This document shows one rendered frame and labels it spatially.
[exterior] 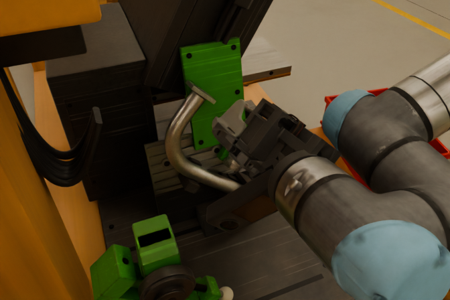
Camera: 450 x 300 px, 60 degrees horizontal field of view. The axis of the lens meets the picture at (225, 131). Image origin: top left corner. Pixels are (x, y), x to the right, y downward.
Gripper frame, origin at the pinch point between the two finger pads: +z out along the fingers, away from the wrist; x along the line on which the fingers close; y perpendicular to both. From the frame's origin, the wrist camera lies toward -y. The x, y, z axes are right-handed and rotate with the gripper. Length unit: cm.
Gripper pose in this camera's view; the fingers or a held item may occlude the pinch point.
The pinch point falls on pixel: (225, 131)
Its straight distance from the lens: 57.9
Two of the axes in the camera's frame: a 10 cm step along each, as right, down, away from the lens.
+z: -3.5, -3.7, 8.6
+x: -7.3, -4.7, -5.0
